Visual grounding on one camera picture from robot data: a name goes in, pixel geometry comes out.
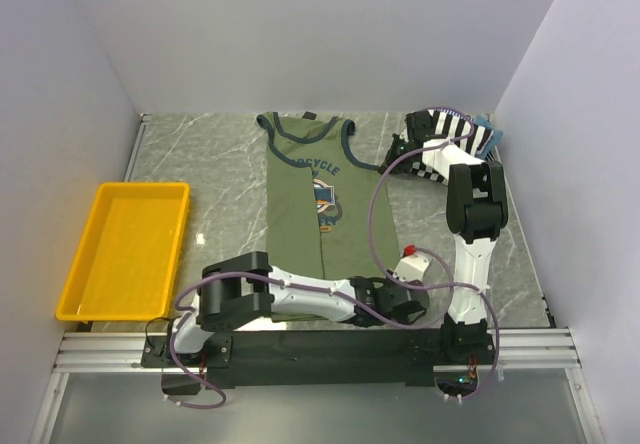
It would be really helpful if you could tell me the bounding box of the olive green tank top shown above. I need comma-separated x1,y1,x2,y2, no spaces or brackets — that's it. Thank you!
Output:
256,111,399,323

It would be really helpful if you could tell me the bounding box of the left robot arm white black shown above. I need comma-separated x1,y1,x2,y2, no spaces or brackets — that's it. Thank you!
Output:
164,251,429,366

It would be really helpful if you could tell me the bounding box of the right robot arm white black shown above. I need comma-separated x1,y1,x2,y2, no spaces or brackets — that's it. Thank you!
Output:
378,107,509,363

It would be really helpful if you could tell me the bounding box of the blue striped folded garment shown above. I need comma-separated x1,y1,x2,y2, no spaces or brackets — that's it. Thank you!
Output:
430,107,497,161

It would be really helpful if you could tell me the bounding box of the black white striped folded top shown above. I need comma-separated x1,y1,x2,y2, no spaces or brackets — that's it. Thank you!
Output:
387,107,501,184

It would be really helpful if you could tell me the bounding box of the black base crossbar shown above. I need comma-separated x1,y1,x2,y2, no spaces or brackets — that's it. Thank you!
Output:
140,329,498,389

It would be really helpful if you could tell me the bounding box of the yellow plastic tray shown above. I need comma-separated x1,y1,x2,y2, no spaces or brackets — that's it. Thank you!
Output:
55,182,190,322

